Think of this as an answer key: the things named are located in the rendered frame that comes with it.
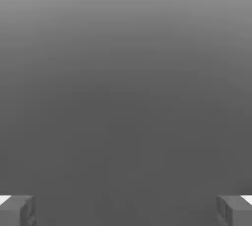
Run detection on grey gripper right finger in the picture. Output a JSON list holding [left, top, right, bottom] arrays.
[[216, 195, 252, 226]]

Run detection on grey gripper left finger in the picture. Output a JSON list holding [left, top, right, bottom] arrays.
[[0, 195, 37, 226]]

